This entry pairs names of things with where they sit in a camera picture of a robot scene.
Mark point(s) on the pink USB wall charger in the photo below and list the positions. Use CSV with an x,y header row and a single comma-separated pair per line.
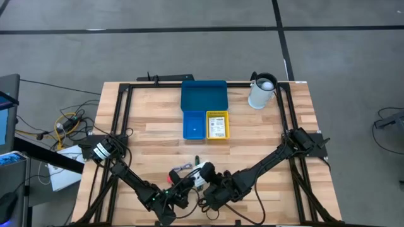
x,y
169,180

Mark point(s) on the dark monitor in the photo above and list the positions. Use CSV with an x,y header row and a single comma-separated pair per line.
x,y
8,110

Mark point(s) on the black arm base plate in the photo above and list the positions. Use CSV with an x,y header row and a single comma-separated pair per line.
x,y
318,148
86,148

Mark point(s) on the white ball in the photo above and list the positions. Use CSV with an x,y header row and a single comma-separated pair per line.
x,y
267,85

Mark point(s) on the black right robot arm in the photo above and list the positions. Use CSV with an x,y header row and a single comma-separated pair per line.
x,y
271,157

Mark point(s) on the large teal plastic bin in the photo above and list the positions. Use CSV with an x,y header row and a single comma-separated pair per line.
x,y
204,94

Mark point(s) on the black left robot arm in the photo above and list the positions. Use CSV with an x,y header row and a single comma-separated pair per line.
x,y
132,183

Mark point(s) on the white paper box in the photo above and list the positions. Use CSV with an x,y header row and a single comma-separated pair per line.
x,y
64,176

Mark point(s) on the black metal bar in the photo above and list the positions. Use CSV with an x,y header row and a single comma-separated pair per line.
x,y
47,154

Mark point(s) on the black flat antenna device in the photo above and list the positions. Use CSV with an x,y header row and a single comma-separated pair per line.
x,y
170,77

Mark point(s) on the blue screen tablet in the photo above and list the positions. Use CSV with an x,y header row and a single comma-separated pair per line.
x,y
11,158

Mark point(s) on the small yellow slotted basket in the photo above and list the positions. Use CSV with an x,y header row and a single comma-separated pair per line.
x,y
209,138

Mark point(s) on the black computer mouse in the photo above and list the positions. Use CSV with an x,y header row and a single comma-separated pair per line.
x,y
7,206

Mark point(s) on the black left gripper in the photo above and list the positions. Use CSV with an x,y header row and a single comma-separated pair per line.
x,y
180,195

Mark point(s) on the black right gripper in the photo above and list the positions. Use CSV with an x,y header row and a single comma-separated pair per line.
x,y
221,195

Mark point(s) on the grey cylindrical pitcher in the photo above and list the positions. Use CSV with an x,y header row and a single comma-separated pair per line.
x,y
259,97

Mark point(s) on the small blue slotted basket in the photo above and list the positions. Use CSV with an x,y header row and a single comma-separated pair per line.
x,y
194,124

